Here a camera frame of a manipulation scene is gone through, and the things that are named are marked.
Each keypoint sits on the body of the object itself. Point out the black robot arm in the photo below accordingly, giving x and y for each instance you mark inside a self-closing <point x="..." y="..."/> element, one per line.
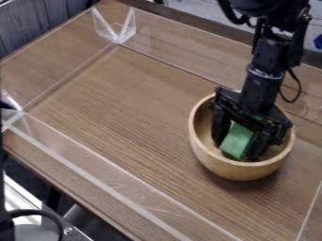
<point x="279" y="22"/>

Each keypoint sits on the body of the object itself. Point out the clear acrylic front barrier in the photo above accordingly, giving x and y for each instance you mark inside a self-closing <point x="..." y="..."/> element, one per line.
<point x="144" y="213"/>

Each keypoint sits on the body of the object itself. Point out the clear acrylic corner bracket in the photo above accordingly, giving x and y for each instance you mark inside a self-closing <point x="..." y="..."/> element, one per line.
<point x="118" y="33"/>

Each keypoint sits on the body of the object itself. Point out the blue object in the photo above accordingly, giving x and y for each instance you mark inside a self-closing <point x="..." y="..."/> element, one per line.
<point x="318" y="42"/>

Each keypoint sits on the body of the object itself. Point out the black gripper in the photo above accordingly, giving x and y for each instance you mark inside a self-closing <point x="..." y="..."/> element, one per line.
<point x="253" y="108"/>

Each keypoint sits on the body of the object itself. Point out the brown wooden bowl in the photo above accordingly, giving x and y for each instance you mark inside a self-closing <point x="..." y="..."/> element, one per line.
<point x="211" y="157"/>

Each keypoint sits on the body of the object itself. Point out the grey metal bracket with screw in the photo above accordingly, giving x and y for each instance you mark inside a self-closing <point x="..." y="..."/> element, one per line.
<point x="72" y="233"/>

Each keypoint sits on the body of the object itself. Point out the green rectangular block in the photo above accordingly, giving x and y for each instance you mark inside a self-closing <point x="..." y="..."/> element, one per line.
<point x="237" y="141"/>

